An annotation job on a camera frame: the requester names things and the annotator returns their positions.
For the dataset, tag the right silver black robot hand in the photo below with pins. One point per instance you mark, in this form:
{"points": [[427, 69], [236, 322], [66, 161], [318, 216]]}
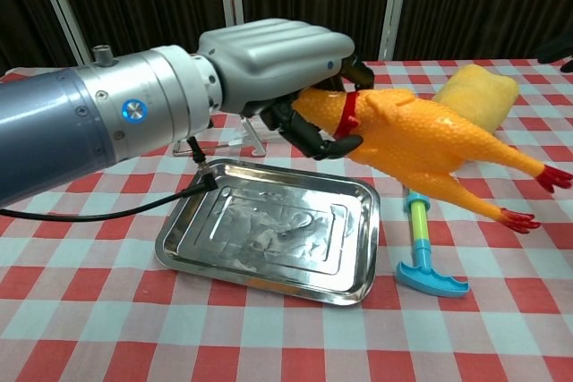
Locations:
{"points": [[557, 53]]}

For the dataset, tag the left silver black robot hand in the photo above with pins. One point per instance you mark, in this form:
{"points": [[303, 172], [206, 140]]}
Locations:
{"points": [[277, 60]]}

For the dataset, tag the yellow rubber chicken toy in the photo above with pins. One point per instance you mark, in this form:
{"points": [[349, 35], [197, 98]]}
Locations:
{"points": [[403, 136]]}

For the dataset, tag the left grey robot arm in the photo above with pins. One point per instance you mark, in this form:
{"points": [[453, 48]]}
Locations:
{"points": [[89, 122]]}

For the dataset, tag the stainless steel rectangular tray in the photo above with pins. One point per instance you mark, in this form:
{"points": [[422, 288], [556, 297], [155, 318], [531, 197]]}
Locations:
{"points": [[273, 230]]}

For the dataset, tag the blue green water pump toy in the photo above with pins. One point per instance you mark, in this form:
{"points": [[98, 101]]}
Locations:
{"points": [[421, 239]]}

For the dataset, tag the red white checkered tablecloth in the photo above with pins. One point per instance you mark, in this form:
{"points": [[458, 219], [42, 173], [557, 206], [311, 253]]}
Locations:
{"points": [[134, 333]]}

